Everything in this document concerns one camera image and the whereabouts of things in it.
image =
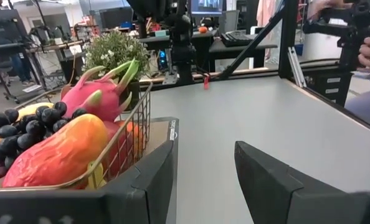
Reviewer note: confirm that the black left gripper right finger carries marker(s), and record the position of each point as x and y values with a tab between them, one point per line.
297	202

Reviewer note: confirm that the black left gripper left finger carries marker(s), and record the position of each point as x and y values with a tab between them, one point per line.
110	205

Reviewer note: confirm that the yellow banana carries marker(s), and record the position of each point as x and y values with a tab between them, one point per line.
97	177

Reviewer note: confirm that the red apple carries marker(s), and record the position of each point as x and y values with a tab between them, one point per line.
113	146

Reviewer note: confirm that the orange fruit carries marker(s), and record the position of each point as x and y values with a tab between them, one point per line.
132	137

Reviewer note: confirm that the orange red papaya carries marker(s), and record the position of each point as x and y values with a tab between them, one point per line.
57	155

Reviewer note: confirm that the pink dragon fruit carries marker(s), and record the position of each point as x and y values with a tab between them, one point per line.
94	96

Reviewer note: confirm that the black grape bunch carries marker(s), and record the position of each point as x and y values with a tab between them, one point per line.
26	130

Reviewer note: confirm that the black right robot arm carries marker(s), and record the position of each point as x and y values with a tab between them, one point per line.
180	46

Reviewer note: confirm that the person's leg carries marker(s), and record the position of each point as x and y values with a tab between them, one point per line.
368	105

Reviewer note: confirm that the black drawer box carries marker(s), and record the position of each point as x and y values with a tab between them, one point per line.
331	87

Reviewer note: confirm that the red tag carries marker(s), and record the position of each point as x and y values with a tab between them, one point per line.
206	82

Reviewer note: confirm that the green plant with white flowers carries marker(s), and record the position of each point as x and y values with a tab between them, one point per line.
116	51

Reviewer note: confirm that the black desk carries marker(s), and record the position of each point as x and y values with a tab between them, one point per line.
203	40
235	51

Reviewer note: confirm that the person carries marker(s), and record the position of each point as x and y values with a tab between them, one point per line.
21	67

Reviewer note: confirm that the black keyboard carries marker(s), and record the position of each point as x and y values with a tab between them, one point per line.
236	39

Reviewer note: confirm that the dark background monitor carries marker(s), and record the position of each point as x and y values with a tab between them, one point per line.
116	18

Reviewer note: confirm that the pink hanging cloth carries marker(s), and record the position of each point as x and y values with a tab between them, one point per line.
266	12

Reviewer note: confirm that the grey office chair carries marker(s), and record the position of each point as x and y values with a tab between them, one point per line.
228	20

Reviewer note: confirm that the small orange ball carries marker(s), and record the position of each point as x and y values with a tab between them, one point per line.
203	30

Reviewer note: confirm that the computer monitor with blue screen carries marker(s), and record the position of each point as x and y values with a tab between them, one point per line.
206	6

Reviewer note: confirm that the aluminium frame bracket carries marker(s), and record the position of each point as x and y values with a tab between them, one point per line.
295	67

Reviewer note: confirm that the black diagonal frame strut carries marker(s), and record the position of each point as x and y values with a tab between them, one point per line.
250	46

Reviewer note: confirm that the black frame post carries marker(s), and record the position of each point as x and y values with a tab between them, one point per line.
287	37

